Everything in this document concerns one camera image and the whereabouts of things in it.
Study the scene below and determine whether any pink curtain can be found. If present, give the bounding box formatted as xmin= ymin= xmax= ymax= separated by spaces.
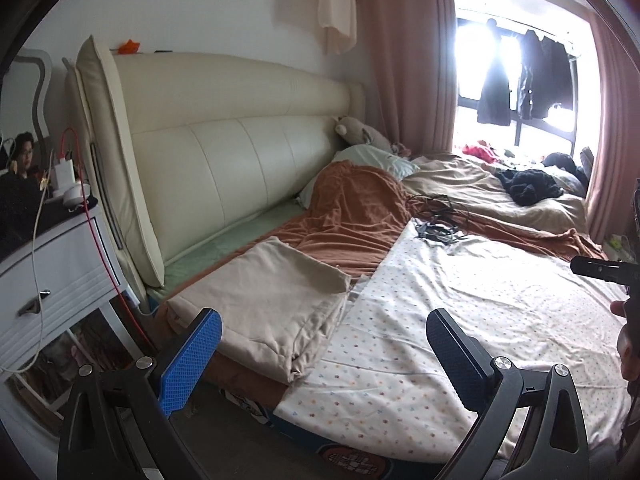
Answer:
xmin=352 ymin=0 xmax=458 ymax=158
xmin=582 ymin=7 xmax=640 ymax=261

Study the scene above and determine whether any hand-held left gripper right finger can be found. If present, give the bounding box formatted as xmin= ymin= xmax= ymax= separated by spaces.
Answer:
xmin=426 ymin=308 xmax=591 ymax=480

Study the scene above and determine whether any long dark hanging jacket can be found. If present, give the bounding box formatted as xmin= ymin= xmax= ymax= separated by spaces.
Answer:
xmin=476 ymin=17 xmax=512 ymax=126

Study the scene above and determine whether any picture with figure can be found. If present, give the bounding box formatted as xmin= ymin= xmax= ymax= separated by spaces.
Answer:
xmin=7 ymin=130 xmax=51 ymax=181

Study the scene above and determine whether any white nightstand with drawer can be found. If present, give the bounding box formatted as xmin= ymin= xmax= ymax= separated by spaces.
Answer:
xmin=0 ymin=195 xmax=133 ymax=376

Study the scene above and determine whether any cream leather bed headboard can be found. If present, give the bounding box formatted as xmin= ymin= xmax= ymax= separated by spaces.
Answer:
xmin=62 ymin=35 xmax=366 ymax=288

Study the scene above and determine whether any dark cloth bundle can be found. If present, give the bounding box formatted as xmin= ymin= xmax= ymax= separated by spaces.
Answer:
xmin=542 ymin=152 xmax=588 ymax=186

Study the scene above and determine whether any beige plush toy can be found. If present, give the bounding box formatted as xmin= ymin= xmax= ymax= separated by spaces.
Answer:
xmin=334 ymin=116 xmax=411 ymax=156

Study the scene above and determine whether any black clothes rail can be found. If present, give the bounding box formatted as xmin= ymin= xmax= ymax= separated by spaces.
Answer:
xmin=457 ymin=7 xmax=586 ymax=56

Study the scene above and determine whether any pale green pillow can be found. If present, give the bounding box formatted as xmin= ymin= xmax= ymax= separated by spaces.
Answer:
xmin=297 ymin=144 xmax=421 ymax=208

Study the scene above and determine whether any red cable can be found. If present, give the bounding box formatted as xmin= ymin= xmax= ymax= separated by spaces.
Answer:
xmin=60 ymin=129 xmax=156 ymax=361

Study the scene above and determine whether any brown blanket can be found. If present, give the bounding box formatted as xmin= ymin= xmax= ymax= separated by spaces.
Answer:
xmin=155 ymin=160 xmax=606 ymax=401

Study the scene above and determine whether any white cable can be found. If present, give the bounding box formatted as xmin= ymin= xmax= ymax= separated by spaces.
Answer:
xmin=0 ymin=135 xmax=66 ymax=373

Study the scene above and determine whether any beige duvet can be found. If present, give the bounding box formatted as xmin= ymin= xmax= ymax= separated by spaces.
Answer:
xmin=402 ymin=152 xmax=591 ymax=241

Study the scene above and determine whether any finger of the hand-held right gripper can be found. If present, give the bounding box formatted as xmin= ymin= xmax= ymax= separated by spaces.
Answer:
xmin=570 ymin=255 xmax=628 ymax=283

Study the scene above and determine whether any white mirror frame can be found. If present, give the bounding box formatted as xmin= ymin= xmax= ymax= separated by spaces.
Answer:
xmin=10 ymin=49 xmax=53 ymax=141

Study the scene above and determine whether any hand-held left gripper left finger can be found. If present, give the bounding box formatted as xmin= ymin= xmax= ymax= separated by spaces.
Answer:
xmin=57 ymin=307 xmax=223 ymax=480

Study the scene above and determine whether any dark hanging garment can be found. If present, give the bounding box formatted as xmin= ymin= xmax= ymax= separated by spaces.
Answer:
xmin=517 ymin=30 xmax=543 ymax=121
xmin=537 ymin=35 xmax=573 ymax=121

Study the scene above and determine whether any green fitted sheet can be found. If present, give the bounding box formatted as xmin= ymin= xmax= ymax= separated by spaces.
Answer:
xmin=160 ymin=200 xmax=306 ymax=288

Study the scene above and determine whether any beige jacket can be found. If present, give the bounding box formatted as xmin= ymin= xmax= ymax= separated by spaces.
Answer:
xmin=167 ymin=236 xmax=351 ymax=386

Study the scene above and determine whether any black device with cables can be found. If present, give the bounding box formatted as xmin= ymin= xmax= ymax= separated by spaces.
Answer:
xmin=412 ymin=195 xmax=476 ymax=243

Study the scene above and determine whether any person's right hand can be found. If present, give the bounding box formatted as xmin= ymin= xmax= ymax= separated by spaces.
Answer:
xmin=610 ymin=300 xmax=640 ymax=383

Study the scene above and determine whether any red clothing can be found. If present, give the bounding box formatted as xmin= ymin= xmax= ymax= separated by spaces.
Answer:
xmin=461 ymin=141 xmax=501 ymax=163

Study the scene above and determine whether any white round device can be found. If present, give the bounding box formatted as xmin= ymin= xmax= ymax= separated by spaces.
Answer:
xmin=62 ymin=184 xmax=93 ymax=208

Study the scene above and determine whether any black clothes pile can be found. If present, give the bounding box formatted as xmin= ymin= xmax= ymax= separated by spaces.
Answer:
xmin=494 ymin=167 xmax=563 ymax=207

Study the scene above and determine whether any cream hanging cloth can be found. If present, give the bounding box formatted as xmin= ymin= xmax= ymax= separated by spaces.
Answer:
xmin=317 ymin=0 xmax=358 ymax=56

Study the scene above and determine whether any white charger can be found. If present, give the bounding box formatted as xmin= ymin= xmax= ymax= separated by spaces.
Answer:
xmin=52 ymin=160 xmax=78 ymax=191

